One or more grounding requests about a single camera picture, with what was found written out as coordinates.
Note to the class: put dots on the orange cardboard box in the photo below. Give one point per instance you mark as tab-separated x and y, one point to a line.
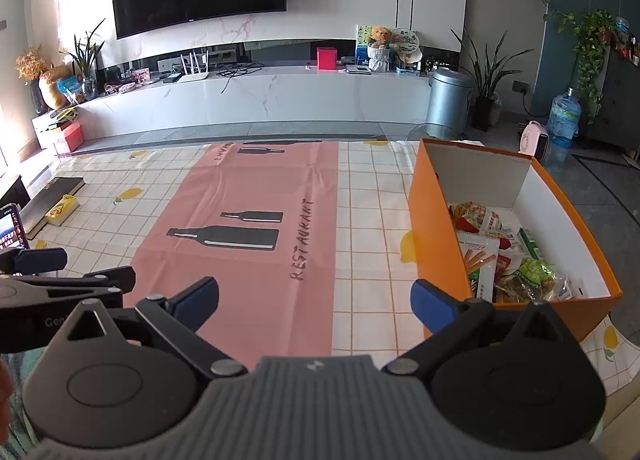
430	220

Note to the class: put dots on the dark grey flat box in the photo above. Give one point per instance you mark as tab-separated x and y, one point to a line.
50	200

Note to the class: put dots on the clear date walnut packet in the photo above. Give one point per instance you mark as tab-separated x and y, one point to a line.
520	289

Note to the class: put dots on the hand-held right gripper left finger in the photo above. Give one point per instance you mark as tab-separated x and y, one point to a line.
197	297

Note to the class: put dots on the round printed paper fan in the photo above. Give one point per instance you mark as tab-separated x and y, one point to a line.
406	39

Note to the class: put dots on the white bouquet basket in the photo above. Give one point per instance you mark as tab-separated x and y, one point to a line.
379	60

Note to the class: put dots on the green ivy potted plant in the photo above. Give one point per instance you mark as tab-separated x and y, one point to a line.
592	40

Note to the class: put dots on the blue flat box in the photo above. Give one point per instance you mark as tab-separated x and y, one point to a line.
407	70

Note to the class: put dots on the silver trash can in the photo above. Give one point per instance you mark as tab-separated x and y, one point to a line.
449	103

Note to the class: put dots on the wall power socket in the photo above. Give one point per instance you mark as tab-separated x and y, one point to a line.
521	87

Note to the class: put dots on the white breadstick bag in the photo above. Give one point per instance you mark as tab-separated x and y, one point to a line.
480	265

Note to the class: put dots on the pink cube box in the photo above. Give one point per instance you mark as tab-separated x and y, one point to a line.
327	59

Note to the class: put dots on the white marble tv cabinet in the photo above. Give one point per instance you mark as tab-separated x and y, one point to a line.
300	100

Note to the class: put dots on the smartphone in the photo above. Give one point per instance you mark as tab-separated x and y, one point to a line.
11	227

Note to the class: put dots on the blue green picture card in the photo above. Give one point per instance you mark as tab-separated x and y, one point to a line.
361	43

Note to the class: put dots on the white storage box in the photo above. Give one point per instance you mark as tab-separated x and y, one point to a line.
42	133

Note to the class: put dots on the green plant in glass vase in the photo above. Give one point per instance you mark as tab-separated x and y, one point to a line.
86	58

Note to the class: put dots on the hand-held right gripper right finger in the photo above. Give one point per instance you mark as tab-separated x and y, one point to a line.
430	305

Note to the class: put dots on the pink picture frame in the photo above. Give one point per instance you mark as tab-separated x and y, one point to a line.
141	76

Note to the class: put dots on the teal patterned cloth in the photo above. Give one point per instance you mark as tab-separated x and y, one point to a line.
20	390

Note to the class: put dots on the blue water jug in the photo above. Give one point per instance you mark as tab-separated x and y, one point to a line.
564	118

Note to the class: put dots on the long leaf potted plant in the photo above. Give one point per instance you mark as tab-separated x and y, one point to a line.
484	110

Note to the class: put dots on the brown teddy bear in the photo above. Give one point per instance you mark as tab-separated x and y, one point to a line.
381	36

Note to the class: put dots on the red snack packet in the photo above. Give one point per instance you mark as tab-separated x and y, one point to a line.
504	264

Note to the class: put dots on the white router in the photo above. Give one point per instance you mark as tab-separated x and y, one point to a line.
195	75

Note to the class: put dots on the grey side cabinet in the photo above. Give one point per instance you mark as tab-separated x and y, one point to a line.
620	100

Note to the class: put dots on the dried flowers in dark vase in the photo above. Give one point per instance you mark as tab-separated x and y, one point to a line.
31	63

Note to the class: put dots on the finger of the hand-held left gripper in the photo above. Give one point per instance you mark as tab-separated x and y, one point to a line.
45	259
60	285

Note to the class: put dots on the red fried strips snack bag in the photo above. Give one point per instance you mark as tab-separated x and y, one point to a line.
472	214

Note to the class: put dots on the round glass table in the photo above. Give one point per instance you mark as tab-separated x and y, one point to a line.
432	133

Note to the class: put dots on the pink checked tablecloth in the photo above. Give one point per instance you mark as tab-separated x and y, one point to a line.
150	190

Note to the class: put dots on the green sausage stick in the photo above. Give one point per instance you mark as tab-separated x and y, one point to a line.
529	242

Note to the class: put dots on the pink fan heater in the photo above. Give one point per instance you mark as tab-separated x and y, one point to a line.
532	140

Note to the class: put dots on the orange gourd ornament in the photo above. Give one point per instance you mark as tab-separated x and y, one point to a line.
55	88

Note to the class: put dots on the flat grey scale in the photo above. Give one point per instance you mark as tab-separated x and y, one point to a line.
359	70

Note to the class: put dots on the red storage box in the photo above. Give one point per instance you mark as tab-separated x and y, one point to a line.
69	138

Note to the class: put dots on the yellow small packet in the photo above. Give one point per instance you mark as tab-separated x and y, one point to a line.
61	210

